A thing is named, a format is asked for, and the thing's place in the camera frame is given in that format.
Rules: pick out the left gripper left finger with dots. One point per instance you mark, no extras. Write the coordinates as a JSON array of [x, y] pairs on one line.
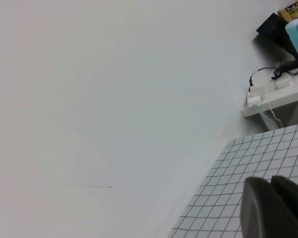
[[260, 213]]

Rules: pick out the black box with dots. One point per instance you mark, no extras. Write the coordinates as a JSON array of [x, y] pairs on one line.
[[273, 27]]

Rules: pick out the yellow snack packet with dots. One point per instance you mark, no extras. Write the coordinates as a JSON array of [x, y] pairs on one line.
[[290, 11]]

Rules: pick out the white side desk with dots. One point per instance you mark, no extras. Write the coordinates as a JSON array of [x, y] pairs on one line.
[[295, 91]]

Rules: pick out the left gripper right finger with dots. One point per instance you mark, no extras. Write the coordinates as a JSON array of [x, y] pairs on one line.
[[293, 196]]

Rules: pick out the white power strip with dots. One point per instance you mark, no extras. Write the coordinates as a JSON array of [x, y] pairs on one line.
[[258, 96]]

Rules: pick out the white plug adapter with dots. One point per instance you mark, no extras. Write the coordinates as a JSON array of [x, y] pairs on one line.
[[283, 82]]

